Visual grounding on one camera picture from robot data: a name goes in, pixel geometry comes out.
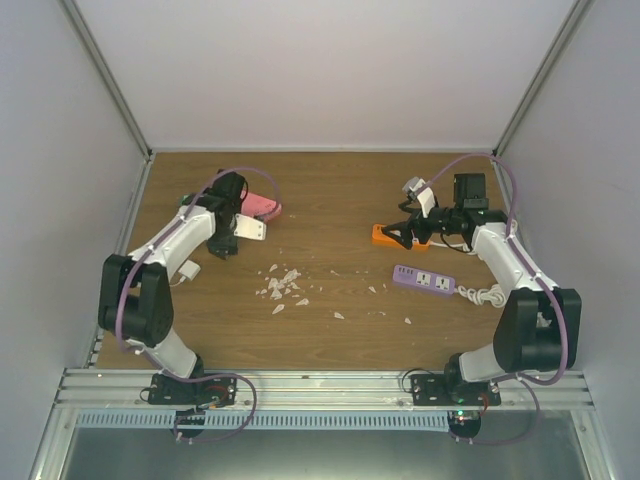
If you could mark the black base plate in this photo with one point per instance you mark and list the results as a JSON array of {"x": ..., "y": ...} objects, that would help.
[
  {"x": 164, "y": 390},
  {"x": 436, "y": 389}
]

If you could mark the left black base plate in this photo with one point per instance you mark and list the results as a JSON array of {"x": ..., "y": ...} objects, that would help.
[{"x": 164, "y": 390}]

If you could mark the grey slotted cable duct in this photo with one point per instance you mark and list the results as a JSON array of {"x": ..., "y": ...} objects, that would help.
[{"x": 268, "y": 420}]

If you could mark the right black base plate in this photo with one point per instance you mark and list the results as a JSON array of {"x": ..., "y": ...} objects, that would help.
[{"x": 436, "y": 389}]

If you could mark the orange power strip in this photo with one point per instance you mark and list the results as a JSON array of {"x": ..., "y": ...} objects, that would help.
[{"x": 379, "y": 238}]

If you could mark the white charger plug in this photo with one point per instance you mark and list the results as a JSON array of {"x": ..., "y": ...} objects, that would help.
[{"x": 189, "y": 270}]

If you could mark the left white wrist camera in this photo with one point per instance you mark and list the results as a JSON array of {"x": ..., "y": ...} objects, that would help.
[{"x": 249, "y": 228}]

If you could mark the aluminium front rail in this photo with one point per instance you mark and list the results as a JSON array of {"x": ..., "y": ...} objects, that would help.
[{"x": 295, "y": 390}]

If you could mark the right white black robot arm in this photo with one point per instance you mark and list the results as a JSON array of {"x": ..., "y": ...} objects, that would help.
[{"x": 536, "y": 337}]

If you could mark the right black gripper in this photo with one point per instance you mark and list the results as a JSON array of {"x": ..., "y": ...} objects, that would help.
[{"x": 406, "y": 229}]

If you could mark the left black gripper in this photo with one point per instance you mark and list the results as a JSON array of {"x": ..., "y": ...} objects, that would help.
[{"x": 221, "y": 245}]

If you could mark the purple power strip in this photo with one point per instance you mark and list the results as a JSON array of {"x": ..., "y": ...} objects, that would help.
[{"x": 423, "y": 280}]

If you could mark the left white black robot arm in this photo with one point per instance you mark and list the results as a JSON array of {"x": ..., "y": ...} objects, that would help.
[{"x": 135, "y": 302}]

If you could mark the pink triangular socket adapter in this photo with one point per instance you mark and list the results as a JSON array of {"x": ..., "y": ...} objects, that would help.
[{"x": 260, "y": 207}]

